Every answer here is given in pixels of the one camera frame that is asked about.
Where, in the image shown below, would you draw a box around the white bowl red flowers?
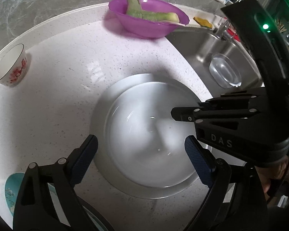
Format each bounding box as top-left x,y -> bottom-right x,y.
0,43 -> 29,87

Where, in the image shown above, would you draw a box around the purple plastic bowl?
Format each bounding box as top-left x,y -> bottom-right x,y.
108,0 -> 189,39

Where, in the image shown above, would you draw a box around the small white bowl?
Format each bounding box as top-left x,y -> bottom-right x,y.
105,81 -> 198,188

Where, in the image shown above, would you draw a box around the person's right hand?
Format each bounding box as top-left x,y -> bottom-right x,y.
256,157 -> 289,193

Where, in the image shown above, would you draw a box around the stainless steel sink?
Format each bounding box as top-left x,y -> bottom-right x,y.
166,27 -> 263,97

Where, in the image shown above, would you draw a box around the large white bowl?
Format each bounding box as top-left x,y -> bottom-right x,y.
90,74 -> 199,199

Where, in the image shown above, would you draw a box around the chrome faucet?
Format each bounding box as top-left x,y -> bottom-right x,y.
213,19 -> 234,41

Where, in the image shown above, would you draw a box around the clear glass bowl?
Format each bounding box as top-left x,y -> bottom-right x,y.
209,53 -> 242,89

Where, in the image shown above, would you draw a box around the yellow sponge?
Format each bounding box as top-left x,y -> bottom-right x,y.
193,17 -> 213,29

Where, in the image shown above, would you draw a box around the teal floral plate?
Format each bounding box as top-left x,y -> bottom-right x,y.
4,172 -> 112,230

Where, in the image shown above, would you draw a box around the green peeled vegetable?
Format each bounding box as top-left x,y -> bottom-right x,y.
126,0 -> 180,23

